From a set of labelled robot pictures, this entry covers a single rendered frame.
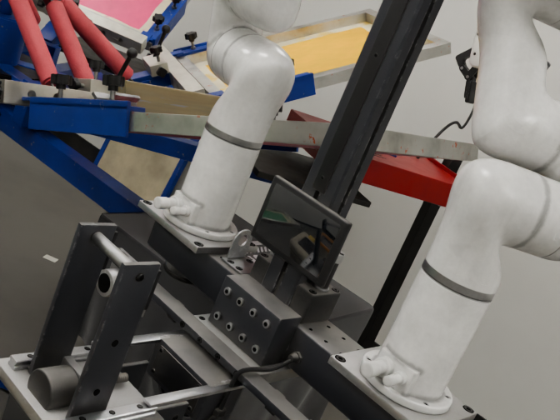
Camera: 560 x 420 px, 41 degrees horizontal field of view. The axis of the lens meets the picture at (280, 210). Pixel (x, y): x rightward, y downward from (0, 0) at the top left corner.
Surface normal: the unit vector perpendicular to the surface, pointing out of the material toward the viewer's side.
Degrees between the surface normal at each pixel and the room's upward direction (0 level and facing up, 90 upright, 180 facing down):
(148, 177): 79
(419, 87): 90
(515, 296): 90
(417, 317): 90
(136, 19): 32
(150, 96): 67
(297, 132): 90
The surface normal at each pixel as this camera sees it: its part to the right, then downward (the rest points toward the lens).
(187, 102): 0.82, 0.08
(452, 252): -0.73, -0.02
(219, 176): 0.02, 0.31
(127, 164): -0.49, -0.15
